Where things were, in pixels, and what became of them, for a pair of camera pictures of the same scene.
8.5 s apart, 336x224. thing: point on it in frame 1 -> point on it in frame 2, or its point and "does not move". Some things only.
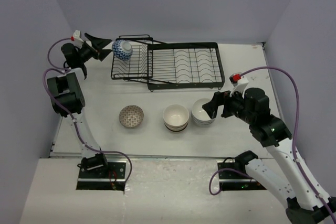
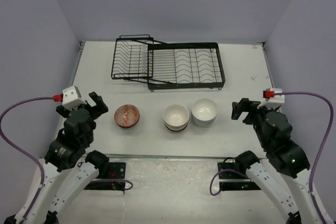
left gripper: x=97 y=44 -> x=100 y=107
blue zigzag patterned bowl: x=122 y=49 -> x=126 y=115
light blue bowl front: x=204 y=126 does not move
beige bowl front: x=176 y=128 does not move
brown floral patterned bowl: x=131 y=116 -> x=126 y=127
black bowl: x=177 y=131 does not move
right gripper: x=211 y=107 -> x=244 y=104
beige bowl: x=176 y=115 does not move
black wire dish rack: x=193 y=65 does not move
